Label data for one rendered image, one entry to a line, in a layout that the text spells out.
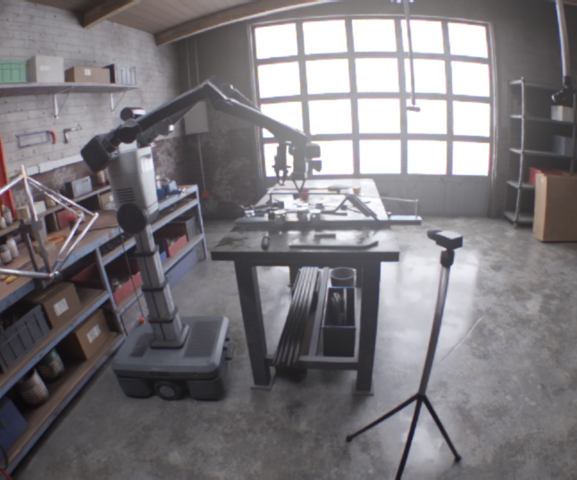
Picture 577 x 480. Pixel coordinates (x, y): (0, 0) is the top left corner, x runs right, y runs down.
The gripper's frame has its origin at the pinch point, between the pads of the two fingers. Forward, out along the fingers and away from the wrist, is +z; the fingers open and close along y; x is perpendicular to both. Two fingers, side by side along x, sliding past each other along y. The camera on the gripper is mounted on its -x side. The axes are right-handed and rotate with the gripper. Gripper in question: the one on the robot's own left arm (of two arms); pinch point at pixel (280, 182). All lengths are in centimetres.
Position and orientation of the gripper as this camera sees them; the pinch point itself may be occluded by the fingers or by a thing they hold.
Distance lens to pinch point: 176.4
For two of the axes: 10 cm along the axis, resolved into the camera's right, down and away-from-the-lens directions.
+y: -9.7, 0.6, -2.2
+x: 2.2, 3.4, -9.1
